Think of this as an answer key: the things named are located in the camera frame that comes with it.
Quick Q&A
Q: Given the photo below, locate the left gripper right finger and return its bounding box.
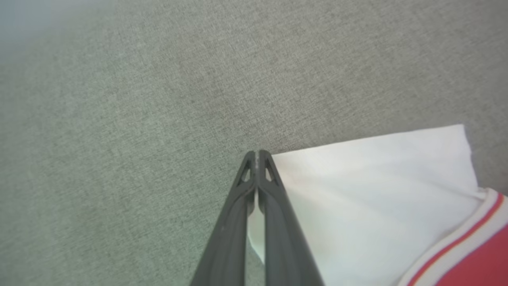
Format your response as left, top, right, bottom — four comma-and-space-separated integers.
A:
258, 149, 325, 286

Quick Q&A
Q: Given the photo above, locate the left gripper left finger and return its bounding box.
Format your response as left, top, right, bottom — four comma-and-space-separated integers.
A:
190, 150, 258, 286

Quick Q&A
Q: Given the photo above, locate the grey fabric sofa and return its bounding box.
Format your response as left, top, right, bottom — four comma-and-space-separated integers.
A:
0, 0, 508, 286

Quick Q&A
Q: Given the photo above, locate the red and white jersey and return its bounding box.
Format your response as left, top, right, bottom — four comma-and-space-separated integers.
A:
246, 124, 508, 286

